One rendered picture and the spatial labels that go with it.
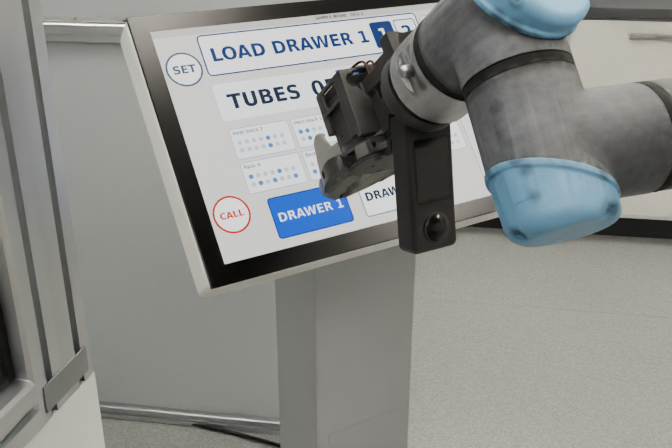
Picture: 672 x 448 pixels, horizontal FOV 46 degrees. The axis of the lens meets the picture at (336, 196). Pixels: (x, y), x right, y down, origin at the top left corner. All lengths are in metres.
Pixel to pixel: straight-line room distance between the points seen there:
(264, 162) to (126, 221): 1.10
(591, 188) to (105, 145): 1.49
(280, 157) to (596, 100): 0.43
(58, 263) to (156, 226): 1.26
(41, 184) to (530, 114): 0.35
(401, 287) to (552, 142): 0.62
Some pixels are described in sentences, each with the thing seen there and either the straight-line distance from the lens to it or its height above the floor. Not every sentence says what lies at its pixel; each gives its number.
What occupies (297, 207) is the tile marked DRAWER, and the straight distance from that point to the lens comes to 0.85.
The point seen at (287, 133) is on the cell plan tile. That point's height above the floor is 1.07.
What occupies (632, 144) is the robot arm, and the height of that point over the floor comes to 1.19.
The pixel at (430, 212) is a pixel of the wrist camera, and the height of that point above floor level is 1.09.
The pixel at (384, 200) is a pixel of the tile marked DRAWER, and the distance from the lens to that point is 0.90.
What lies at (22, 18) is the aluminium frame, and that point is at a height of 1.25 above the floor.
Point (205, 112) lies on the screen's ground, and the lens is 0.86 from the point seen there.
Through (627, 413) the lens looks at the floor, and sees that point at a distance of 2.31.
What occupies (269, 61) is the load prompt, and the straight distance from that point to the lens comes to 0.91.
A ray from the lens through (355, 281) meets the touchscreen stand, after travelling 1.03.
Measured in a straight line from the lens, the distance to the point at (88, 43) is 1.81.
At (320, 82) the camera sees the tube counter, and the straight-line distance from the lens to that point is 0.92.
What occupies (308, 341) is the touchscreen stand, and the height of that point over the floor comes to 0.77.
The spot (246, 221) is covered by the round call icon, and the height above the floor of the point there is 1.01.
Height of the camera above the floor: 1.35
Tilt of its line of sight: 23 degrees down
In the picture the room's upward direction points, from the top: straight up
